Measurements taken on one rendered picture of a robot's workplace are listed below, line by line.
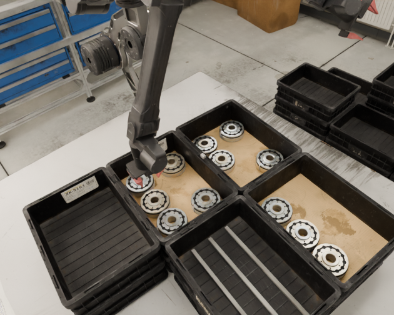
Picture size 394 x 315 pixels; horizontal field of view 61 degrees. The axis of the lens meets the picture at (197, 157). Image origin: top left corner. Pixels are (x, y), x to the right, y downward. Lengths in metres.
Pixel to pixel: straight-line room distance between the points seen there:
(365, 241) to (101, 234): 0.85
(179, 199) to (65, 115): 2.08
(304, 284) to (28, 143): 2.45
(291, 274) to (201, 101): 1.06
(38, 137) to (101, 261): 2.01
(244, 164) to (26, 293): 0.89
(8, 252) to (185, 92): 1.14
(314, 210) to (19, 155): 2.32
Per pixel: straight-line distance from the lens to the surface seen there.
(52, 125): 3.09
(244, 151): 1.35
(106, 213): 1.23
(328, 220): 1.20
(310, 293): 1.07
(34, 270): 1.38
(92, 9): 1.08
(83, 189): 1.26
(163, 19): 0.77
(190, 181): 1.25
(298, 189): 1.25
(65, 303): 1.01
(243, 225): 1.14
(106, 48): 1.90
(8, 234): 1.52
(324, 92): 2.29
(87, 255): 1.17
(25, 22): 2.80
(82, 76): 3.09
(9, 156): 2.98
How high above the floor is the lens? 1.80
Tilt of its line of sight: 47 degrees down
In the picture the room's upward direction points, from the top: 5 degrees counter-clockwise
